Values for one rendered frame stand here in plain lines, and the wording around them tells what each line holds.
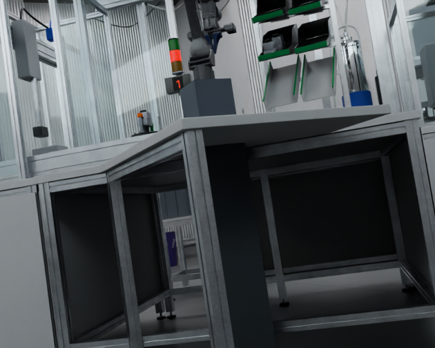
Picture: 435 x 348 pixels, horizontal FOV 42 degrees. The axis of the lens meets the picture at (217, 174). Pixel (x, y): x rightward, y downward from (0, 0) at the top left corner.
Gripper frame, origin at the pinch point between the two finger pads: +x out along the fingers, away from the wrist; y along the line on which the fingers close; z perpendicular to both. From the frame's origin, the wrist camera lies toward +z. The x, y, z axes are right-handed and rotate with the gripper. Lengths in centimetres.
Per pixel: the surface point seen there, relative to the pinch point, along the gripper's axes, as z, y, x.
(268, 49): 12.6, -19.6, 2.5
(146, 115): 17.8, 36.9, 19.0
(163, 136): -64, 6, 42
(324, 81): 16.7, -39.7, 19.0
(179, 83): 29.0, 23.4, 5.4
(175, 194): 203, 84, 47
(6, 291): -4, 100, 84
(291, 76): 22.5, -26.7, 13.0
